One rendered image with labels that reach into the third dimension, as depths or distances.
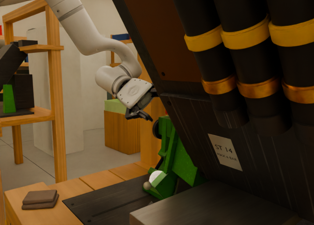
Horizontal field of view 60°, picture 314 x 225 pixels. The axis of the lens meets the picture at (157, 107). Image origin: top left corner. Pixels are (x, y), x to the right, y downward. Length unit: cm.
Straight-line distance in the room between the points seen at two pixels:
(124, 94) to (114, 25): 825
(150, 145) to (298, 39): 111
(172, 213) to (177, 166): 19
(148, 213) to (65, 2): 66
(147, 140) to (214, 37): 106
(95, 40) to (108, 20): 806
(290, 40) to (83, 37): 74
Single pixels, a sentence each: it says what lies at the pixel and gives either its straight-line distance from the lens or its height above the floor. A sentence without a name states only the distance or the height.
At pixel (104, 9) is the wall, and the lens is 897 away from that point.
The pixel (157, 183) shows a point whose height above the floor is 109.
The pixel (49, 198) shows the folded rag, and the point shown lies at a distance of 98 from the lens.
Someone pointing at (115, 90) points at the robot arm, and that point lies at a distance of 89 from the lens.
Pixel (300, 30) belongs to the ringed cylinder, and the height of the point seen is 137.
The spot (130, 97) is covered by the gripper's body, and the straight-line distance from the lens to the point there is 83.
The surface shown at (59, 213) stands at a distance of 95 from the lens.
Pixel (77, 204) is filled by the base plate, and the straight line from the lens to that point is 98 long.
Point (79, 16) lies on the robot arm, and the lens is 90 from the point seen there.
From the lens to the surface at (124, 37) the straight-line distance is 739.
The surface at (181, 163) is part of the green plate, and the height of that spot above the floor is 114.
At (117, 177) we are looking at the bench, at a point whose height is 88.
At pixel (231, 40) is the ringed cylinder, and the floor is 137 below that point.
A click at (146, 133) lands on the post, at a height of 103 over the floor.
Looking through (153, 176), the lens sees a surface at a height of 109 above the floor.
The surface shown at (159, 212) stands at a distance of 44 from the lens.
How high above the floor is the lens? 135
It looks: 9 degrees down
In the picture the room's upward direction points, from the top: straight up
